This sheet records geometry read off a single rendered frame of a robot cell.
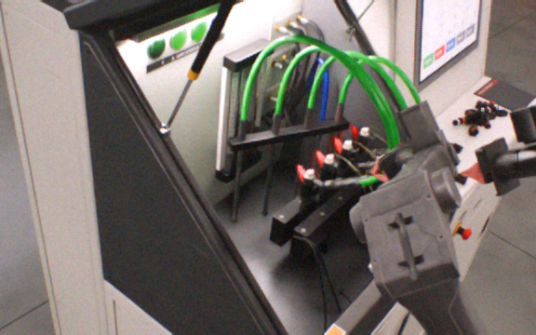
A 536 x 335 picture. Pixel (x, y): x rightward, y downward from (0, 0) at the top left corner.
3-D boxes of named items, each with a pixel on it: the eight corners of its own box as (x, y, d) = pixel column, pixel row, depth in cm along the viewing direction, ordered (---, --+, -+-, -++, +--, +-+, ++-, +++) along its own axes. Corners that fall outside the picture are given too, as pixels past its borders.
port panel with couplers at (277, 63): (270, 120, 160) (283, 11, 141) (260, 114, 161) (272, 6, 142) (298, 102, 168) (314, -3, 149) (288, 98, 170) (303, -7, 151)
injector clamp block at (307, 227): (298, 280, 146) (306, 236, 136) (265, 259, 150) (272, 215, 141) (368, 212, 168) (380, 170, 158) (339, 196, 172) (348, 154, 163)
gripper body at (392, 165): (374, 162, 112) (397, 156, 106) (411, 138, 116) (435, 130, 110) (391, 192, 113) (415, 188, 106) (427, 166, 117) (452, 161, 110)
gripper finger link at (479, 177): (465, 146, 124) (502, 138, 116) (476, 178, 125) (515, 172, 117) (444, 155, 121) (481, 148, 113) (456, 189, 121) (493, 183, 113)
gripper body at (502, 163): (496, 138, 117) (529, 130, 111) (513, 186, 118) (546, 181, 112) (475, 147, 114) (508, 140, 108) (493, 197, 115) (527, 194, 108)
